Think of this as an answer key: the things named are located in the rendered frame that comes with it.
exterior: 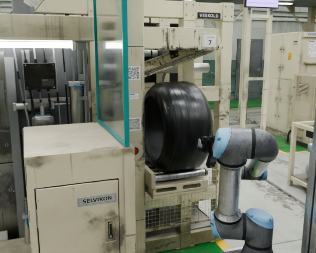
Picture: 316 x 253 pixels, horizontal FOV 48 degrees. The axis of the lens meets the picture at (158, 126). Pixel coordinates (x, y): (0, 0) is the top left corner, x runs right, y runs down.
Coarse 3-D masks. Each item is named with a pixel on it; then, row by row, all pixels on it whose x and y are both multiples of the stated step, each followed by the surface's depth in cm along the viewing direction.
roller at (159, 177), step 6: (204, 168) 219; (156, 174) 208; (162, 174) 208; (168, 174) 209; (174, 174) 210; (180, 174) 211; (186, 174) 213; (192, 174) 214; (198, 174) 216; (204, 174) 217; (156, 180) 207; (162, 180) 208
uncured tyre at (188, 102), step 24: (144, 96) 228; (168, 96) 199; (192, 96) 201; (144, 120) 235; (168, 120) 194; (192, 120) 195; (168, 144) 196; (192, 144) 197; (168, 168) 206; (192, 168) 213
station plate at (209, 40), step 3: (204, 36) 236; (207, 36) 237; (210, 36) 238; (213, 36) 239; (204, 39) 237; (207, 39) 237; (210, 39) 238; (213, 39) 239; (204, 42) 237; (207, 42) 238; (210, 42) 239; (213, 42) 239; (204, 45) 237; (207, 45) 238; (210, 45) 239; (213, 45) 240
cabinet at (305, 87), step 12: (300, 84) 619; (312, 84) 591; (300, 96) 622; (312, 96) 593; (300, 108) 623; (312, 108) 595; (300, 120) 625; (312, 120) 600; (300, 132) 627; (300, 144) 631
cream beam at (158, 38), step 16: (144, 32) 222; (160, 32) 225; (176, 32) 229; (192, 32) 233; (208, 32) 237; (144, 48) 224; (160, 48) 227; (176, 48) 231; (192, 48) 235; (208, 48) 239
